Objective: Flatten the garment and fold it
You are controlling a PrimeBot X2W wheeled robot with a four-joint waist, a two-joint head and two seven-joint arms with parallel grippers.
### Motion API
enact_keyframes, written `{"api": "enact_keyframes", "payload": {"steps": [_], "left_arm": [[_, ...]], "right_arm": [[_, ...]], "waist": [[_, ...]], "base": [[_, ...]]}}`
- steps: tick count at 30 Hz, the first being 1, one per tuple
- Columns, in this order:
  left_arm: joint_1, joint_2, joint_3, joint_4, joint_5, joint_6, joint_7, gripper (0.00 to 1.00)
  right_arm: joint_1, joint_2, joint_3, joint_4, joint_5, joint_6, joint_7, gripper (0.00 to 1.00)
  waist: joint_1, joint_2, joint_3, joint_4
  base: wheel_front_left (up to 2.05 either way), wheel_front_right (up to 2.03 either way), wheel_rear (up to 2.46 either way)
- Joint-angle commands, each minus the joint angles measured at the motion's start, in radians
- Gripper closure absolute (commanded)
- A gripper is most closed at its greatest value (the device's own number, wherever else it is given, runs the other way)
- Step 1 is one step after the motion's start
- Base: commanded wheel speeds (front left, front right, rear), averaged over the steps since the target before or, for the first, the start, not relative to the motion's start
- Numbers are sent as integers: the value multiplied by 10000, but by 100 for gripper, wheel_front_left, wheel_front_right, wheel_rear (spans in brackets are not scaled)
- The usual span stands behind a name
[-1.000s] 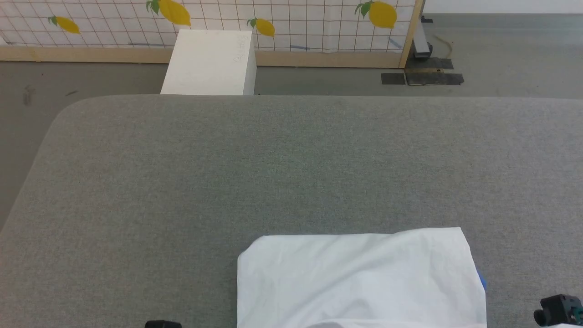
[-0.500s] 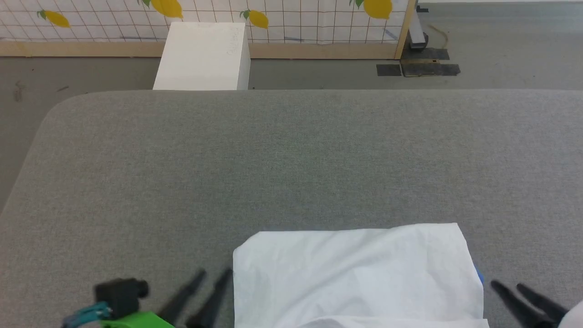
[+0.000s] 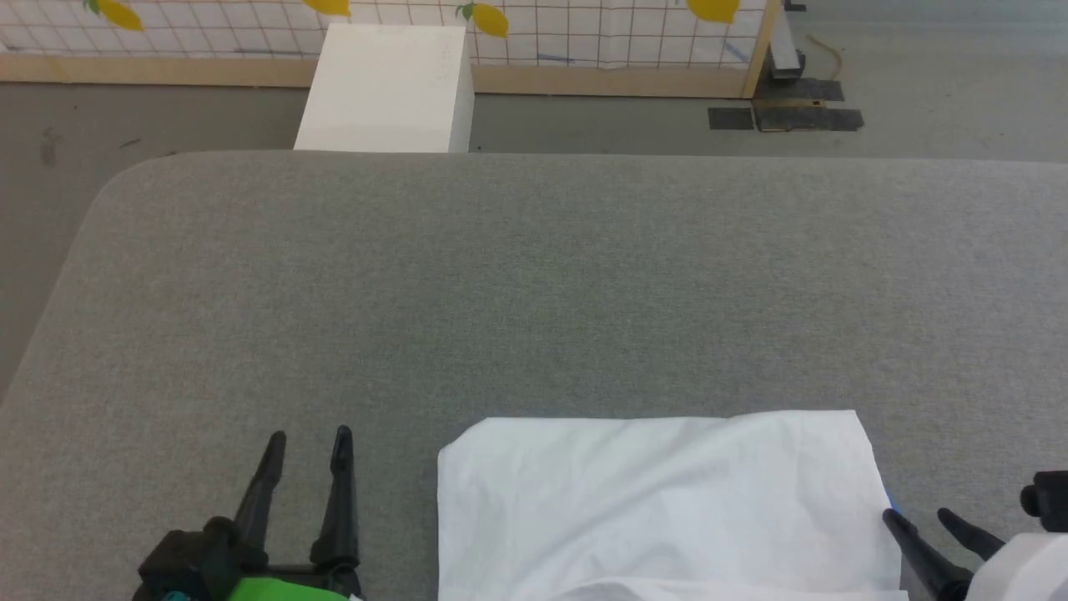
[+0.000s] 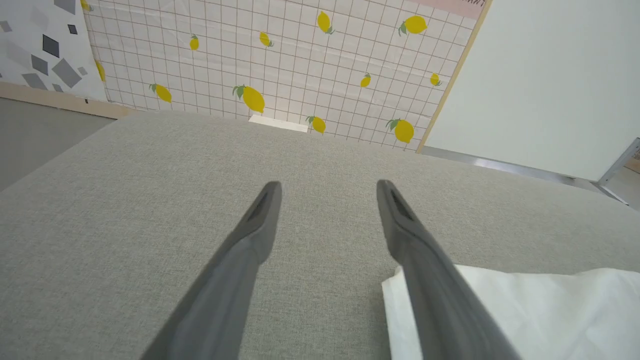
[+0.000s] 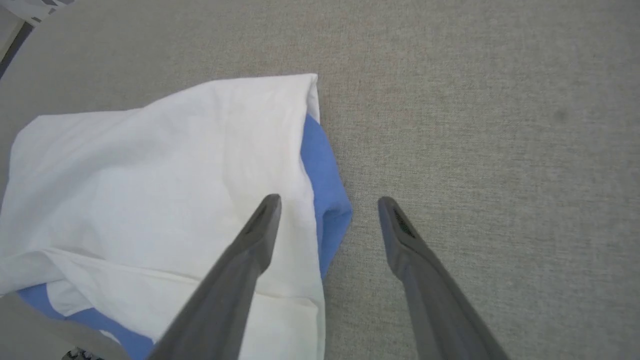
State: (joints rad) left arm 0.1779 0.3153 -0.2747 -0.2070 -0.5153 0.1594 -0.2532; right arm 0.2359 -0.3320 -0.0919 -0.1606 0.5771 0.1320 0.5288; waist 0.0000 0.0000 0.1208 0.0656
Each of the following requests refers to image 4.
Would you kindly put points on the white box pedestal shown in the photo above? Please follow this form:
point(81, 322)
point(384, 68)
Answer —
point(277, 123)

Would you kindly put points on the grey geometric pattern panel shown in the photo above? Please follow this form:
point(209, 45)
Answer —
point(30, 50)

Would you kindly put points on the white and blue t-shirt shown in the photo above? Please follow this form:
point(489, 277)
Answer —
point(550, 320)

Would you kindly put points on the lemon print grid panel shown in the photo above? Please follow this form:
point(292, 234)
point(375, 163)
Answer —
point(300, 65)

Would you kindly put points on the white partition with metal rail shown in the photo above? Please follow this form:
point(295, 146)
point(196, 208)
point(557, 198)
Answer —
point(550, 75)

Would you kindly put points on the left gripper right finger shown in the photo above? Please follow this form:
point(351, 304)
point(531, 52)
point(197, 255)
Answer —
point(440, 300)

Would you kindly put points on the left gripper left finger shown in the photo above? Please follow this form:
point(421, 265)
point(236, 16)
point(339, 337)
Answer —
point(225, 295)

